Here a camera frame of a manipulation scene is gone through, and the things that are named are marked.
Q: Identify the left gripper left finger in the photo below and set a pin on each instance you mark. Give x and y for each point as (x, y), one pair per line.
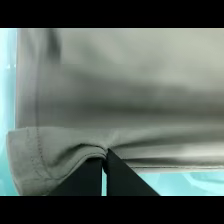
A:
(85, 180)

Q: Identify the grey T-shirt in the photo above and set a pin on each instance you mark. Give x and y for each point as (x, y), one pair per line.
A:
(120, 93)

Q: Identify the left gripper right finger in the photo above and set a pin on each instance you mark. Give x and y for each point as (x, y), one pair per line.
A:
(123, 180)

